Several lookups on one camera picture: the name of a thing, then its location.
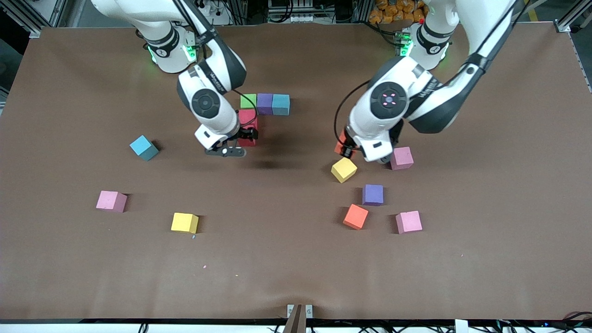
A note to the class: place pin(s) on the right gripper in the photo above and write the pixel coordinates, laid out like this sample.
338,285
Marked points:
245,134

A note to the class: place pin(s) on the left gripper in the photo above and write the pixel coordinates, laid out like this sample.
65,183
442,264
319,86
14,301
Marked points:
348,143

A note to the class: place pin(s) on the red foam cube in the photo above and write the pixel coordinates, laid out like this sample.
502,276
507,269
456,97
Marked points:
249,142
247,115

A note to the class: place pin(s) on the orange foam cube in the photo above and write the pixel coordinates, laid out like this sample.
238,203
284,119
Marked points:
339,143
355,216

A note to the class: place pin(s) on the yellow foam cube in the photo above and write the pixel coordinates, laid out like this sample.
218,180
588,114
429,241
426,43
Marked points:
184,222
344,172

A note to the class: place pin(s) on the green foam cube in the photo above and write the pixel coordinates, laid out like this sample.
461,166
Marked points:
249,101

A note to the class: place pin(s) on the purple foam cube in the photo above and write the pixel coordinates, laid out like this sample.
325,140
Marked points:
373,194
264,104

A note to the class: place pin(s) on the light blue foam cube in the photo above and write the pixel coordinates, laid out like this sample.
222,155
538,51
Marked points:
144,148
281,105

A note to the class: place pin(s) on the pink foam cube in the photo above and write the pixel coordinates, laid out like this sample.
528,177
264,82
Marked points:
111,201
409,222
404,158

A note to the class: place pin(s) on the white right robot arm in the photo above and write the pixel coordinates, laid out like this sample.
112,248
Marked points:
173,60

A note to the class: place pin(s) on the white rack equipment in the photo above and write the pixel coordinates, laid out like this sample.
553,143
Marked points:
301,18

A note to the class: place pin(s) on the white power strip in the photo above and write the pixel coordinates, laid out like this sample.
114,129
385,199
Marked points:
213,10

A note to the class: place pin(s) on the bag of orange items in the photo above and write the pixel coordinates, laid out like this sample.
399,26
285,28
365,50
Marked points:
393,11

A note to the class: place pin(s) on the white label tag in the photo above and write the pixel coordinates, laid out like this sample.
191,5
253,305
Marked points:
461,326

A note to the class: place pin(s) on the metal table edge bracket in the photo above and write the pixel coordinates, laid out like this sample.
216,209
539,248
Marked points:
296,323

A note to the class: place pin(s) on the aluminium frame profile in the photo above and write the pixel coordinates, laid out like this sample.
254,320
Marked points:
562,27
33,33

